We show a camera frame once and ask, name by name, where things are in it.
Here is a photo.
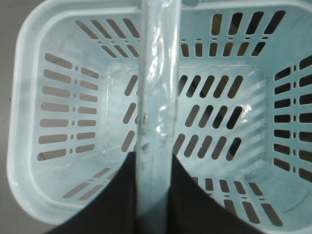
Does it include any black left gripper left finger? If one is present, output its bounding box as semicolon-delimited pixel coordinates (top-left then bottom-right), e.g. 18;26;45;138
48;152;137;234

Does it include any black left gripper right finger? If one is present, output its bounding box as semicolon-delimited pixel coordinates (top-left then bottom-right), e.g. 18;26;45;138
167;155;255;234

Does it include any light blue plastic basket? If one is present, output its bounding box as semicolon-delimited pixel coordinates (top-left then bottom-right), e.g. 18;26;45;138
7;0;312;234

